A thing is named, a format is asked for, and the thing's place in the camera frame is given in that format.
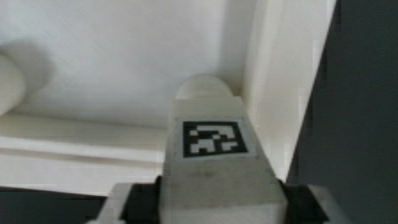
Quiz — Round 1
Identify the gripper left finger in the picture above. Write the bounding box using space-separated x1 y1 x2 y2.
87 177 161 224

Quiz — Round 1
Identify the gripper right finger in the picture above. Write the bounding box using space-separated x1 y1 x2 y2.
278 182 353 224

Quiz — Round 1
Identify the white table leg with tag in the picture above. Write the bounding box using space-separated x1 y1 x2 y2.
159 75 287 224

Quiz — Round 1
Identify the white square tabletop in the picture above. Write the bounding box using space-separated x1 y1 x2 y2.
0 0 337 195

